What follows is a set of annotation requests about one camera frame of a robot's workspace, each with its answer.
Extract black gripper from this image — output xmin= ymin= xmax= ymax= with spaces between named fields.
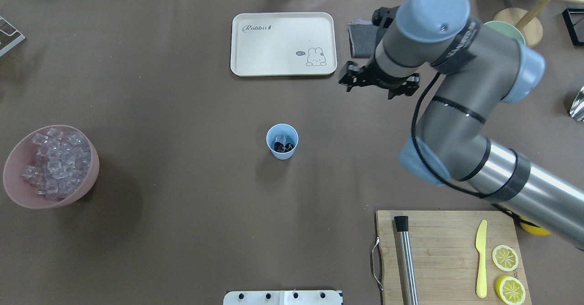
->
xmin=339 ymin=7 xmax=420 ymax=100

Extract single clear ice cube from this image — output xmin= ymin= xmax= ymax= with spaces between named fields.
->
xmin=274 ymin=134 xmax=287 ymax=146

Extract dark cherries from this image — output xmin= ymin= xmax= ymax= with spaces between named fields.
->
xmin=273 ymin=142 xmax=294 ymax=153

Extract clear ice cubes pile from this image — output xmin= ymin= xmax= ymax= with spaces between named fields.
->
xmin=21 ymin=127 xmax=91 ymax=200

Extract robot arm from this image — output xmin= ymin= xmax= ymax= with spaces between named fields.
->
xmin=339 ymin=0 xmax=584 ymax=250

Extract blue plastic cup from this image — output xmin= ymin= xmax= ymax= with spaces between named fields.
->
xmin=266 ymin=123 xmax=299 ymax=160

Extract steel ice scoop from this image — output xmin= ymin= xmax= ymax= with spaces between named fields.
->
xmin=568 ymin=87 xmax=584 ymax=122

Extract grey folded cloth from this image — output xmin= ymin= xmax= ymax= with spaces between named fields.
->
xmin=348 ymin=20 xmax=378 ymax=59

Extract cream rabbit tray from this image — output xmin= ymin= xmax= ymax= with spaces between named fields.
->
xmin=230 ymin=12 xmax=337 ymax=78

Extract mint green bowl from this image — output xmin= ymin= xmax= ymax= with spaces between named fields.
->
xmin=484 ymin=21 xmax=526 ymax=45

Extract wooden glass stand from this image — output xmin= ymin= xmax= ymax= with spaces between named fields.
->
xmin=493 ymin=0 xmax=583 ymax=47

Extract yellow plastic knife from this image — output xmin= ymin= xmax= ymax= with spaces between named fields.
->
xmin=475 ymin=220 xmax=488 ymax=299

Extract steel muddler black tip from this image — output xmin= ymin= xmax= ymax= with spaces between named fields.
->
xmin=394 ymin=216 xmax=419 ymax=305

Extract wooden cutting board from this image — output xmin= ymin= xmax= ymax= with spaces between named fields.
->
xmin=375 ymin=210 xmax=521 ymax=305

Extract lower whole lemon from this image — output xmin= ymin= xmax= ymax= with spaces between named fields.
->
xmin=520 ymin=217 xmax=551 ymax=236

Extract upper lemon slice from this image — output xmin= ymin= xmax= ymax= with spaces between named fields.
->
xmin=491 ymin=244 xmax=519 ymax=272

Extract lemon slice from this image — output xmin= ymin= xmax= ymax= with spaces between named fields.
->
xmin=495 ymin=275 xmax=527 ymax=305
xmin=491 ymin=244 xmax=519 ymax=272

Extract lower lemon slice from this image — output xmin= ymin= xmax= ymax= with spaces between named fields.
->
xmin=495 ymin=275 xmax=527 ymax=305

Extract pink bowl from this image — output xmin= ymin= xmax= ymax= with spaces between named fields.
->
xmin=2 ymin=125 xmax=100 ymax=210

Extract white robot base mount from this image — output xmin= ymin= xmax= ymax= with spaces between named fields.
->
xmin=223 ymin=290 xmax=344 ymax=305

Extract white wire cup rack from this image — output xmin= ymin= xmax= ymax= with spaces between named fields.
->
xmin=0 ymin=16 xmax=26 ymax=57

